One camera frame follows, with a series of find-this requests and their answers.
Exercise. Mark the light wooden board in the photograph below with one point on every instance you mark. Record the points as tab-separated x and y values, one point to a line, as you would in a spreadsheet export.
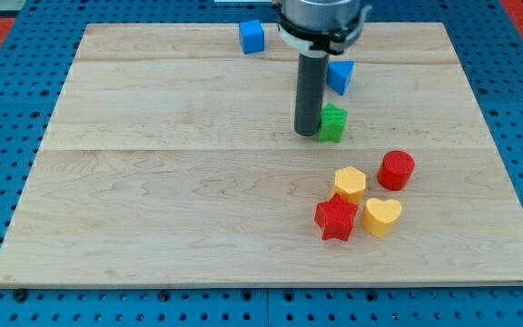
170	162

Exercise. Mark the green star block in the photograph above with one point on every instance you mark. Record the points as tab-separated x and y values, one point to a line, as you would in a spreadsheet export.
332	124

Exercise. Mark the yellow heart block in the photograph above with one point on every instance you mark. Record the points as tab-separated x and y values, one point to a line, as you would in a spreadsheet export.
379	216

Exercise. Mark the red cylinder block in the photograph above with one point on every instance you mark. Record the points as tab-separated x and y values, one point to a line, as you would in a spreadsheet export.
395	170

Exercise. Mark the blue cube block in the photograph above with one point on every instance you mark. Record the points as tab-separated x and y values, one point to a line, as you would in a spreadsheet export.
251	37

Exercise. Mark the blue triangle block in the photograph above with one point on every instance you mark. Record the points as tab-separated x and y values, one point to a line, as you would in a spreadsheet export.
339	76

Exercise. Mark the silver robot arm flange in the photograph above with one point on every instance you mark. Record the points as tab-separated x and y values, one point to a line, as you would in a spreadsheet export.
317	28

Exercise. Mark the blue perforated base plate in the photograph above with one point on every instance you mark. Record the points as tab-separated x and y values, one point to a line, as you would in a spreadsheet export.
35	57

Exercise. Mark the red star block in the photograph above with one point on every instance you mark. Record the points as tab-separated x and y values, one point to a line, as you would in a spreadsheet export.
336	218

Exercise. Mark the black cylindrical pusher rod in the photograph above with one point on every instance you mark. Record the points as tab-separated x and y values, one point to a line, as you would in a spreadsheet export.
311	80

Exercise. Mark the yellow hexagon block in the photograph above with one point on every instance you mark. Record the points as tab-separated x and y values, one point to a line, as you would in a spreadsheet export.
350	184

